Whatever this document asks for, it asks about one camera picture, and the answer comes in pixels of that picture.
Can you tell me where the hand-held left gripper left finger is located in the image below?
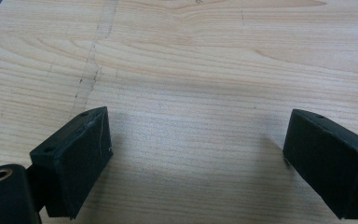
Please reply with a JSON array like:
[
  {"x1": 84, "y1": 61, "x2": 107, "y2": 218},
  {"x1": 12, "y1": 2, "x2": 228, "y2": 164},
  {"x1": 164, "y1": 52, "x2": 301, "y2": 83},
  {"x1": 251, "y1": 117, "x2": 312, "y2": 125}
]
[{"x1": 29, "y1": 105, "x2": 114, "y2": 220}]

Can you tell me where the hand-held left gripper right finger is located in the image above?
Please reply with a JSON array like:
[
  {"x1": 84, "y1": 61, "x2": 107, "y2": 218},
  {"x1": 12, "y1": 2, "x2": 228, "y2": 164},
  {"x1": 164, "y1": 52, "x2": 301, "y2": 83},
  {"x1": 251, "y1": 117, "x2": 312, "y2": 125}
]
[{"x1": 282, "y1": 108, "x2": 358, "y2": 220}]

